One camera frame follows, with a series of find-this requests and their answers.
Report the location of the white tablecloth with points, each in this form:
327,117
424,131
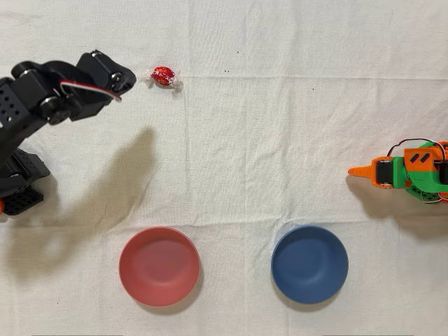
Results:
245,140

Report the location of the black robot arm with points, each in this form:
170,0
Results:
17,105

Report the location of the red bowl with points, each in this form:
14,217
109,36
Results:
159,266

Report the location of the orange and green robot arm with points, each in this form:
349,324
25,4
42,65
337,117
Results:
420,175

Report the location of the red candy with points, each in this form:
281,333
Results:
161,75

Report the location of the blue bowl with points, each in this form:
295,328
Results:
309,264

